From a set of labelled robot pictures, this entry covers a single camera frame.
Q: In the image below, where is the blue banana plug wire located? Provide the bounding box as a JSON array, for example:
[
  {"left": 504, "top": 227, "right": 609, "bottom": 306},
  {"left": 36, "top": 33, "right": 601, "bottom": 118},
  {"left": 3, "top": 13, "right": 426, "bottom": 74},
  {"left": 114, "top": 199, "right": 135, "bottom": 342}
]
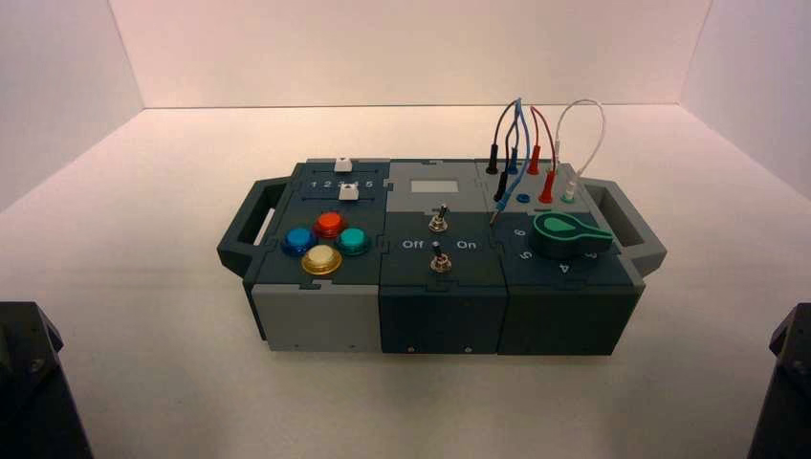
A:
[{"left": 489, "top": 97, "right": 531, "bottom": 227}]

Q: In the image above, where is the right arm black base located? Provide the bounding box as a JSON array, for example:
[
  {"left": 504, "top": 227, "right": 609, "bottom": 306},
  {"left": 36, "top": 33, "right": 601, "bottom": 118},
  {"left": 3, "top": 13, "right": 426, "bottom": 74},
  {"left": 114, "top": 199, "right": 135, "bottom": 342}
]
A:
[{"left": 746, "top": 302, "right": 811, "bottom": 459}]

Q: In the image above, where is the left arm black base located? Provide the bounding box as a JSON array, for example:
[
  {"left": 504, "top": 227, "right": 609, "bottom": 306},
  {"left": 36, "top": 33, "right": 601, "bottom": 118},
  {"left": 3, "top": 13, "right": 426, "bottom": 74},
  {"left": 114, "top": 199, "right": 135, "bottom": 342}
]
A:
[{"left": 0, "top": 301, "right": 95, "bottom": 459}]

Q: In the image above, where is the small grey display screen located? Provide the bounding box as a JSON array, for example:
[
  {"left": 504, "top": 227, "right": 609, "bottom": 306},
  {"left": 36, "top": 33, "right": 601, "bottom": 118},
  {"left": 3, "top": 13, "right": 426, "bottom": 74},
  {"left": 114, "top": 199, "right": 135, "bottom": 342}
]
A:
[{"left": 410, "top": 180, "right": 460, "bottom": 195}]

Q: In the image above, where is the teal push button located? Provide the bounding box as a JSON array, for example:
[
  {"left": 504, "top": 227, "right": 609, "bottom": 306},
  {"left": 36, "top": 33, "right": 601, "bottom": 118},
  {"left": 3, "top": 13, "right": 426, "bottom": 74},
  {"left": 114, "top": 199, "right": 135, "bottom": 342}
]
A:
[{"left": 335, "top": 227, "right": 373, "bottom": 257}]

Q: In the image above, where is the red push button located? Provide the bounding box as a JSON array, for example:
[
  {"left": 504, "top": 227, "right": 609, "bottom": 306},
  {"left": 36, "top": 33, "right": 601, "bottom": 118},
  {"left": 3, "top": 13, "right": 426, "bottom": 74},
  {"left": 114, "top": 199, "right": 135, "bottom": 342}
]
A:
[{"left": 313, "top": 211, "right": 348, "bottom": 239}]

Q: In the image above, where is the yellow push button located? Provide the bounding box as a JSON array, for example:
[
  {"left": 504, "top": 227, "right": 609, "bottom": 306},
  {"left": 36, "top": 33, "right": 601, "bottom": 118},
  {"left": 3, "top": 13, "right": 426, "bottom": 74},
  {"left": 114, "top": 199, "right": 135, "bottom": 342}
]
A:
[{"left": 300, "top": 244, "right": 344, "bottom": 276}]

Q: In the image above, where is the dark teal grey control box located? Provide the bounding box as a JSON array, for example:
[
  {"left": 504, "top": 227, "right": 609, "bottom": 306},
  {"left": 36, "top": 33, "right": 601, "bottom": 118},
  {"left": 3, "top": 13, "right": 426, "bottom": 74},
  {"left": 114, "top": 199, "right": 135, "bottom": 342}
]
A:
[{"left": 216, "top": 157, "right": 668, "bottom": 358}]

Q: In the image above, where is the blue push button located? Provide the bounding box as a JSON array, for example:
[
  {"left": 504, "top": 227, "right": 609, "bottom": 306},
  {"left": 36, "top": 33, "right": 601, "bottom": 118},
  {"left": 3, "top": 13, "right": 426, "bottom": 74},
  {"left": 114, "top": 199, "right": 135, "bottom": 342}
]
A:
[{"left": 280, "top": 227, "right": 318, "bottom": 257}]

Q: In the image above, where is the green rotary knob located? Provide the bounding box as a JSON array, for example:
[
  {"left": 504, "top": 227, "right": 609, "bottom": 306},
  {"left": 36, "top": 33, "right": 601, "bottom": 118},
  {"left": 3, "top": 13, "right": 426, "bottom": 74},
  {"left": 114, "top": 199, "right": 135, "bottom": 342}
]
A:
[{"left": 532, "top": 211, "right": 615, "bottom": 261}]

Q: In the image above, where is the black banana plug wire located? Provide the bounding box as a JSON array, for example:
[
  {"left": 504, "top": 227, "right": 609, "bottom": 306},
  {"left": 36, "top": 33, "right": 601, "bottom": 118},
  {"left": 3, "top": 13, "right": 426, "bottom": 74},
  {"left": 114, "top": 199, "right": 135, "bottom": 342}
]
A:
[{"left": 485, "top": 100, "right": 522, "bottom": 204}]

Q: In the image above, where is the red banana plug wire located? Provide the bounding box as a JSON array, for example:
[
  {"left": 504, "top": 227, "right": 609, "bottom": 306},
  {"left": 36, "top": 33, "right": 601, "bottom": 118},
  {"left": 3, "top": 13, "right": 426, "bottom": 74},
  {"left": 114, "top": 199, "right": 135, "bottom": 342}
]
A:
[{"left": 527, "top": 105, "right": 559, "bottom": 206}]

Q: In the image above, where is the white banana plug wire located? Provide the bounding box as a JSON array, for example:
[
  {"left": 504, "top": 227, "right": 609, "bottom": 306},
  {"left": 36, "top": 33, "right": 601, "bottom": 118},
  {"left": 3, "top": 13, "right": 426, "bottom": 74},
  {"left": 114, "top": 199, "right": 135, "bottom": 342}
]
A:
[{"left": 554, "top": 98, "right": 607, "bottom": 204}]

